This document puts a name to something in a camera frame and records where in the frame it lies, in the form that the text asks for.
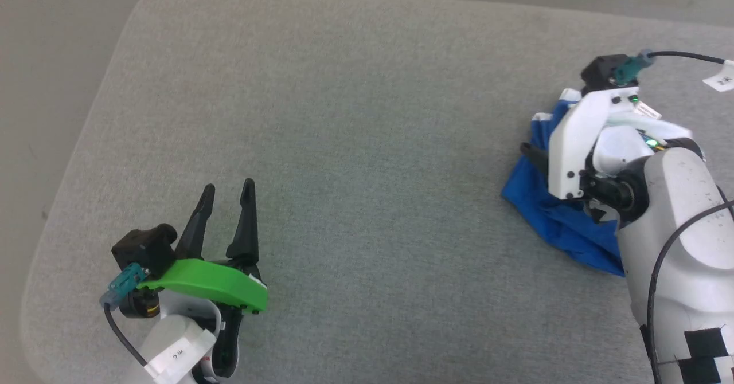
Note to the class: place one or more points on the blue garment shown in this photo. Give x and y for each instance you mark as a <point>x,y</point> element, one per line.
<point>550,218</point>

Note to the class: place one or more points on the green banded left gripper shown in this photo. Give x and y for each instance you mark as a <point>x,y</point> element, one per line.
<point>212,283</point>

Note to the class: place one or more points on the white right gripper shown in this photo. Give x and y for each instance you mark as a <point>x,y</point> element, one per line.
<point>573,143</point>

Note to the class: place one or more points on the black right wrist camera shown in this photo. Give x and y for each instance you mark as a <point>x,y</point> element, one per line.
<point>602,74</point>

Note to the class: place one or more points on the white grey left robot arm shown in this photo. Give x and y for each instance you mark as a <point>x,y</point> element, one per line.
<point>172,338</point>

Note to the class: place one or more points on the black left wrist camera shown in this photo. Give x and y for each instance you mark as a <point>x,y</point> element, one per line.
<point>143,246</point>

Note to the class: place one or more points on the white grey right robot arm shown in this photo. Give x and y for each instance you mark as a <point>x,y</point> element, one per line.
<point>676,246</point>

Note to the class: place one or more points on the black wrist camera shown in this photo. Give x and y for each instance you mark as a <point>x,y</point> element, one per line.
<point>602,74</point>
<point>143,246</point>

